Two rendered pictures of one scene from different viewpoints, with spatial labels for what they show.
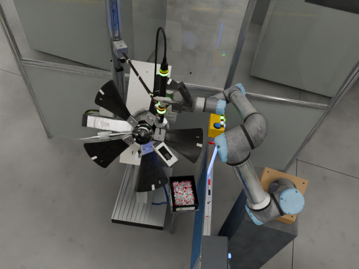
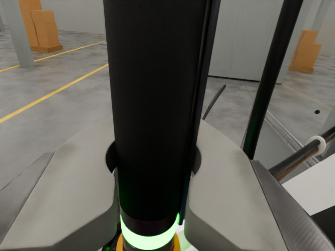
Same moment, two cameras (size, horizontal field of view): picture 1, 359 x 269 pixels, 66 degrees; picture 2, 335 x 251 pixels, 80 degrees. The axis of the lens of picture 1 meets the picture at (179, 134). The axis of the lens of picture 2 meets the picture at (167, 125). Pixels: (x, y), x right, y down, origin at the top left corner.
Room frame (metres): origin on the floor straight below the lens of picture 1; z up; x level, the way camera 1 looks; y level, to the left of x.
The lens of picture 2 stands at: (1.05, 0.04, 1.55)
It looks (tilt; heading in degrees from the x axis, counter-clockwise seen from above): 30 degrees down; 87
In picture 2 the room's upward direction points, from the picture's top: 4 degrees clockwise
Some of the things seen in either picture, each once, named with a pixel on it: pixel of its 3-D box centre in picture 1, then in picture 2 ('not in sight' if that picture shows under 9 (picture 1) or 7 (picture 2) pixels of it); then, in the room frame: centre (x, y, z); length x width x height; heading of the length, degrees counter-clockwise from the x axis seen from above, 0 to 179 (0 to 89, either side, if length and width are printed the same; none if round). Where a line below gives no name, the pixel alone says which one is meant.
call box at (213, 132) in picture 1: (216, 125); not in sight; (1.34, -0.25, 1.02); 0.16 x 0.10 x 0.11; 0
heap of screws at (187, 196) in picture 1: (182, 194); not in sight; (0.87, -0.08, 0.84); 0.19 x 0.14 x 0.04; 14
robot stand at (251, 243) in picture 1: (248, 234); not in sight; (0.80, -0.60, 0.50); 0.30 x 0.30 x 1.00; 81
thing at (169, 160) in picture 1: (166, 151); not in sight; (1.07, 0.06, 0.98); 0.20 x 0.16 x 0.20; 0
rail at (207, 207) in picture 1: (208, 189); not in sight; (0.94, -0.24, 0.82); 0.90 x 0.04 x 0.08; 0
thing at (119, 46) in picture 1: (119, 48); not in sight; (1.56, 0.47, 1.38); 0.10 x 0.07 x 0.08; 35
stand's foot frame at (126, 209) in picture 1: (144, 193); not in sight; (1.24, 0.25, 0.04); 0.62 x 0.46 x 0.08; 0
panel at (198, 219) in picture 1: (200, 212); not in sight; (0.94, -0.24, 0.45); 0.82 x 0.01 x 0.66; 0
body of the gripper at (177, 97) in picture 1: (183, 102); not in sight; (1.05, 0.00, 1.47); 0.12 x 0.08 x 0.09; 90
